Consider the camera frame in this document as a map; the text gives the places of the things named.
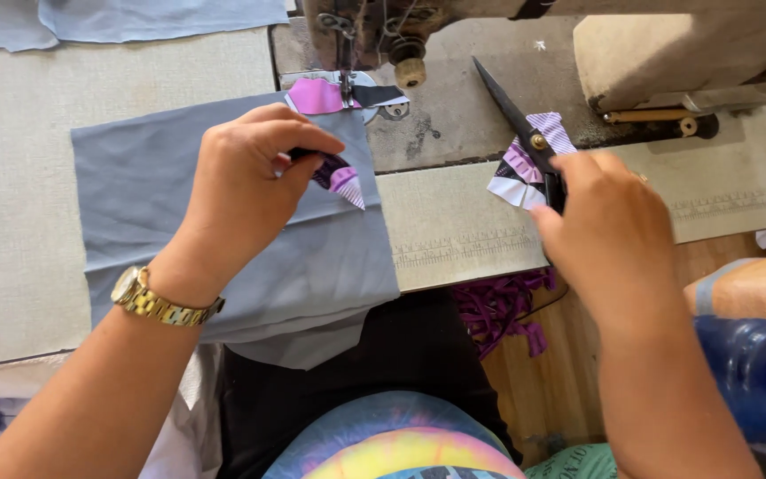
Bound person's right hand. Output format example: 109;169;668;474
529;150;682;322

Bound person's left hand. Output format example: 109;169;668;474
149;102;347;308

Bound black scissors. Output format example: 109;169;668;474
472;56;569;217

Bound small purple patterned fabric piece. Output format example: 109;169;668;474
288;148;367;211

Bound purple white striped fabric piece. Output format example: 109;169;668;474
487;112;578;211

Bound pile of purple fabric strips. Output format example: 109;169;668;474
453;267;557;360

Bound beige industrial sewing machine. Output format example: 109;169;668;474
270;0;766;175

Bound orange woven sack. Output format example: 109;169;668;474
684;250;766;337

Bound pink black fabric piece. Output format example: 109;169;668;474
284;77;410;115

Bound person's black trousers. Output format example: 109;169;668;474
217;288;524;479

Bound green printed bag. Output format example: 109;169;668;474
524;442;618;479

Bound blue plastic bottle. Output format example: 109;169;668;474
692;314;766;445

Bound person's tie-dye shirt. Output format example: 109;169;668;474
262;390;529;479

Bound grey fabric sheet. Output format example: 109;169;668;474
70;91;402;371

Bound gold wristwatch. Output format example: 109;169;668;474
110;265;226;327

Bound white cloth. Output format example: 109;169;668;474
0;345;224;479

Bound light blue fabric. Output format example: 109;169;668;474
0;0;289;53

